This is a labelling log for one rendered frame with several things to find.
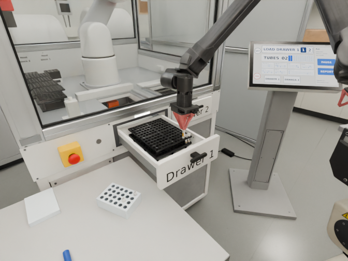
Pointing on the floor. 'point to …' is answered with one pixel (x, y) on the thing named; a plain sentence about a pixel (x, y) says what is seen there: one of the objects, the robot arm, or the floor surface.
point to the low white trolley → (107, 225)
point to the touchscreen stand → (265, 163)
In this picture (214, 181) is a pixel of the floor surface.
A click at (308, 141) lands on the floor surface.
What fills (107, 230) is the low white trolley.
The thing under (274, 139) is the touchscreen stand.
